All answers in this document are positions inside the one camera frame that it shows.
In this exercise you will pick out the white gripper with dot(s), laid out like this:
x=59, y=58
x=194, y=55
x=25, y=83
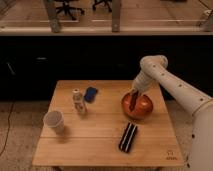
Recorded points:
x=139, y=85

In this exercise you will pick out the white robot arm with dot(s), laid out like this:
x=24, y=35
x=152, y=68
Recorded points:
x=198, y=104

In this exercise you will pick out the orange ceramic bowl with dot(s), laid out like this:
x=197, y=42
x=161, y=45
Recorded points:
x=143, y=107

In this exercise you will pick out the blue cloth object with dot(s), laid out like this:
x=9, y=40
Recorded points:
x=90, y=94

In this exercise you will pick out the clear plastic bottle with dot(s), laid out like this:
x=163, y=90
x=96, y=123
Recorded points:
x=79, y=102

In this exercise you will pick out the wooden table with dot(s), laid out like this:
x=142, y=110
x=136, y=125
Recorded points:
x=93, y=139

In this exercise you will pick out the white paper cup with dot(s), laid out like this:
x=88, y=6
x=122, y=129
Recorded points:
x=55, y=121

